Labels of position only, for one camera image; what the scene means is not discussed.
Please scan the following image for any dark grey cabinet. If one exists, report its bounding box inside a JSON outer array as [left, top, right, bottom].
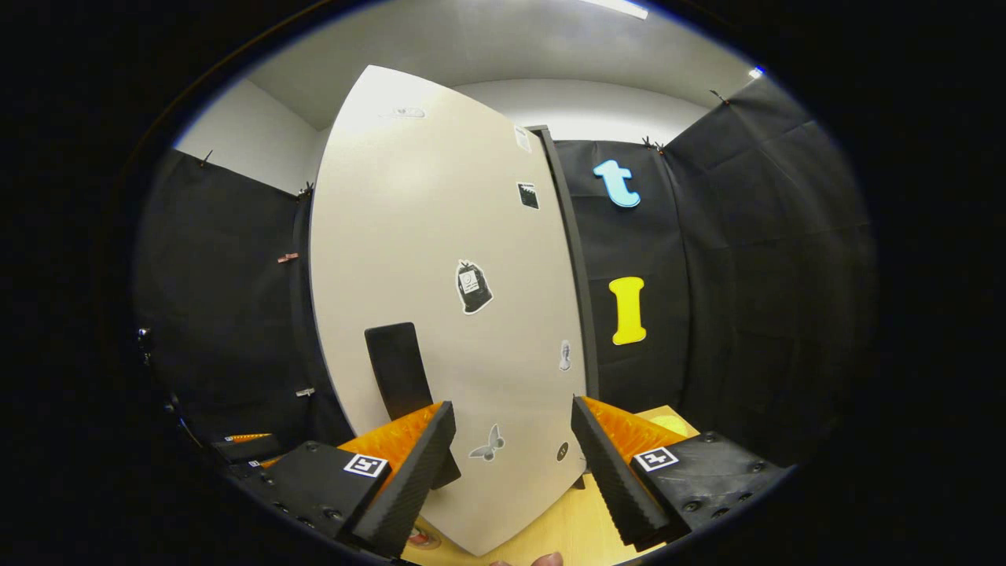
[[525, 123, 602, 490]]

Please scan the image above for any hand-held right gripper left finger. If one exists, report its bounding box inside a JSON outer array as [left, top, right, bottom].
[[240, 399, 458, 559]]

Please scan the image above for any black door handle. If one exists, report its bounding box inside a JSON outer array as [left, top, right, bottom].
[[365, 322, 462, 490]]

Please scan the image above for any ceiling light panel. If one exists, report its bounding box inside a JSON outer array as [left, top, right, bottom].
[[582, 0, 650, 20]]

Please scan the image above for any black backdrop cloth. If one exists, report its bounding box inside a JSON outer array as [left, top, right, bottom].
[[134, 75, 877, 472]]

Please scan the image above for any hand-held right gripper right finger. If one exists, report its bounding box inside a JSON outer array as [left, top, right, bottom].
[[571, 395, 795, 551]]

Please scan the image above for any beige cabinet door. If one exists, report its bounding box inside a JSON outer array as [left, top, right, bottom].
[[309, 64, 589, 557]]

